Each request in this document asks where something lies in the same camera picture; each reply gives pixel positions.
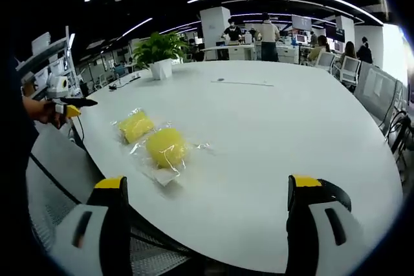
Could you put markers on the person's dark clothing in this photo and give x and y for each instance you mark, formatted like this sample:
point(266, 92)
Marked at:
point(17, 133)

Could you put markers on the rectangular yellow silicone block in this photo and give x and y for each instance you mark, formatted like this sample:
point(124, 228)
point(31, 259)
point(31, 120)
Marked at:
point(136, 126)

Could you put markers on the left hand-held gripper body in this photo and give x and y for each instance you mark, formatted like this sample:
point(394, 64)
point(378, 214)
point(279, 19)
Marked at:
point(58, 86)

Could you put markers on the white counter desk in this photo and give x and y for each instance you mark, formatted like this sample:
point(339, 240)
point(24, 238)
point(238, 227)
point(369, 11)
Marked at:
point(233, 52)

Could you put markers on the wall monitor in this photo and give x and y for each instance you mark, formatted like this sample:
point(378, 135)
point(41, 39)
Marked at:
point(301, 22)
point(334, 33)

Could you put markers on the person's left hand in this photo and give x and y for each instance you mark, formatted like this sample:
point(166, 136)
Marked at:
point(45, 112)

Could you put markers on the white storage shelf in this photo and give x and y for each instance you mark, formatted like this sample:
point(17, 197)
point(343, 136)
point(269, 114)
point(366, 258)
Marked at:
point(48, 62)

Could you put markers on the short ceiling light strip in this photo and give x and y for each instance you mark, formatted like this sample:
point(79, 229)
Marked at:
point(137, 27)

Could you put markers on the white pillar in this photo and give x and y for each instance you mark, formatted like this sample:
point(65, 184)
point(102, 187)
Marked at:
point(213, 33)

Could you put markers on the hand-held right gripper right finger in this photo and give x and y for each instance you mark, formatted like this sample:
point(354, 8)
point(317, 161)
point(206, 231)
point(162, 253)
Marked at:
point(310, 234)

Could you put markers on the white plant pot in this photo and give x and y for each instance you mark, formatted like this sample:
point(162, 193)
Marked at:
point(160, 69)

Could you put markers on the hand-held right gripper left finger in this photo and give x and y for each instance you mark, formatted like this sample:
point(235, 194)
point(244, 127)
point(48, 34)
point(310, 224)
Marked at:
point(111, 224)

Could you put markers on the white office chair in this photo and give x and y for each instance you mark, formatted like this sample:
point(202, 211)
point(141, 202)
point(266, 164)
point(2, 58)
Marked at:
point(349, 69)
point(326, 60)

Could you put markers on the round yellow silicone block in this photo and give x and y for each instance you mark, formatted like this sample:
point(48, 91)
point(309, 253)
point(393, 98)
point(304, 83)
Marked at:
point(166, 148)

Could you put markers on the grey mesh office chair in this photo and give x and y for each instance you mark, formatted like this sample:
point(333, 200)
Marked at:
point(64, 198)

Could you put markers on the green potted plant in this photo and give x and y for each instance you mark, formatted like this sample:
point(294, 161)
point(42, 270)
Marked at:
point(158, 48)

